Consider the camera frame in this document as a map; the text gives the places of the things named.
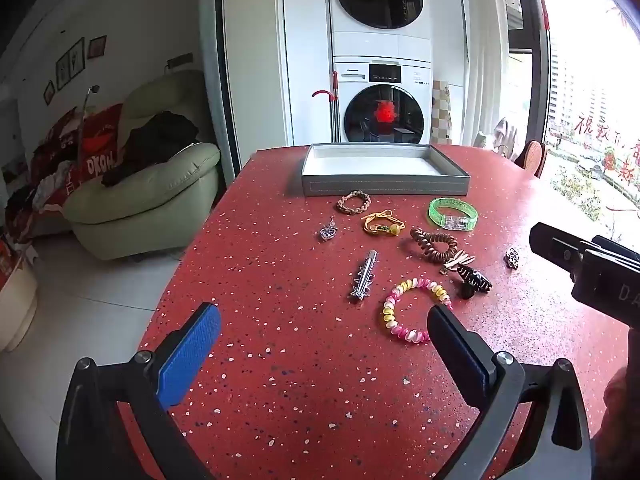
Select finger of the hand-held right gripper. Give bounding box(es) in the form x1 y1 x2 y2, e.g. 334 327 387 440
529 222 586 273
580 234 640 267

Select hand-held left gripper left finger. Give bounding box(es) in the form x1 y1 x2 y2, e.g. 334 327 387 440
56 302 222 480

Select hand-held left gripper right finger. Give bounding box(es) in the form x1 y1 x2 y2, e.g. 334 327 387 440
426 304 593 480

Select black claw hair clip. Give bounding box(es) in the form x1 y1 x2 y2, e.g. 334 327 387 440
452 267 494 300

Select pink yellow spiral hair tie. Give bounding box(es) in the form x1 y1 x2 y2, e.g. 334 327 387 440
383 278 453 345

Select green translucent bangle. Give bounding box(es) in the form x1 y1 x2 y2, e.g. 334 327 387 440
428 197 479 232

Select brown spiral hair tie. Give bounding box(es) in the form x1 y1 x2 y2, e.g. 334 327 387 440
410 227 459 264

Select silver spiked hair clip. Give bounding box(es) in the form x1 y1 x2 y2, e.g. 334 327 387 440
348 249 379 305

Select yellow cord hair tie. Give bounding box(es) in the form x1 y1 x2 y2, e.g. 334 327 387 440
362 209 402 237

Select grey jewelry tray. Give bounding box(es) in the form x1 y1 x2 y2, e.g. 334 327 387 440
301 143 471 197

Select person's right forearm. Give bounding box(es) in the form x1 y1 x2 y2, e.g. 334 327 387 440
590 365 640 480

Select red window stickers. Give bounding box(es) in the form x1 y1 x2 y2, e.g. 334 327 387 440
574 114 640 188

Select beige bow hair clip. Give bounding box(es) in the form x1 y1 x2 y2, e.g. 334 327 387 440
440 251 473 276

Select pale cloth on chair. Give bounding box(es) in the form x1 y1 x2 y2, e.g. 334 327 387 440
492 117 519 161

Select light green leather sofa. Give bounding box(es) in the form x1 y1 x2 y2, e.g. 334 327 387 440
62 70 222 261

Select checkered panel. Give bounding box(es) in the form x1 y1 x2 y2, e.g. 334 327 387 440
431 80 451 144

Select black clothes pile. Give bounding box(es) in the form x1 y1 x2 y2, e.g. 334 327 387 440
101 111 201 187

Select red printed blanket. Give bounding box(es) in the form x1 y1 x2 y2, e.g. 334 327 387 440
5 104 125 241

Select grey pole with head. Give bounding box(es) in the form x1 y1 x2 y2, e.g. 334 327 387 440
77 86 100 161

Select white dryer with round door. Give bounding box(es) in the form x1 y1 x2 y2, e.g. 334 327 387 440
325 0 434 58

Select white tall cabinet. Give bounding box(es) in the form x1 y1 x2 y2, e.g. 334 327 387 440
280 0 335 147

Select brown braided rope bracelet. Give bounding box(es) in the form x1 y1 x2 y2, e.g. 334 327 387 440
336 190 372 216

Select red handled mop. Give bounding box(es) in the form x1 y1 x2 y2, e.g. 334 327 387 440
312 72 341 146

